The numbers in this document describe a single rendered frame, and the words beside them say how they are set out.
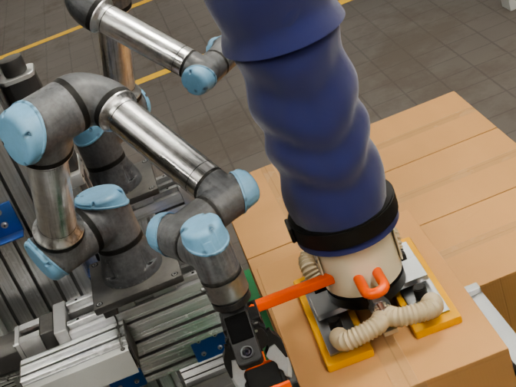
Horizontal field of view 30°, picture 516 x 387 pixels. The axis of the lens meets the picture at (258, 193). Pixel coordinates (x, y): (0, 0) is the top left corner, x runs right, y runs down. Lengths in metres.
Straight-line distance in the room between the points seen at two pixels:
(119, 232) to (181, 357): 0.42
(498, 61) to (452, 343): 3.48
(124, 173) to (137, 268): 0.51
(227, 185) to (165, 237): 0.16
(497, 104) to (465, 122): 1.28
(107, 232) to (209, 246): 0.68
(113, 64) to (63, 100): 0.82
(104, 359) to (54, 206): 0.42
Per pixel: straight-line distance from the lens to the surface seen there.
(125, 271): 2.31
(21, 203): 2.43
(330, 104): 1.78
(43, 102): 1.90
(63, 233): 2.16
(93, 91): 1.92
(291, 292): 1.99
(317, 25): 1.72
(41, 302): 2.56
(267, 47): 1.71
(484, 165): 3.30
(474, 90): 5.06
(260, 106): 1.79
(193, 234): 1.60
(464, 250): 2.91
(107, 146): 2.72
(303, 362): 2.02
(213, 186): 1.76
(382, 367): 1.95
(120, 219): 2.27
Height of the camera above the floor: 2.20
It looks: 28 degrees down
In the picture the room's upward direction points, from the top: 21 degrees counter-clockwise
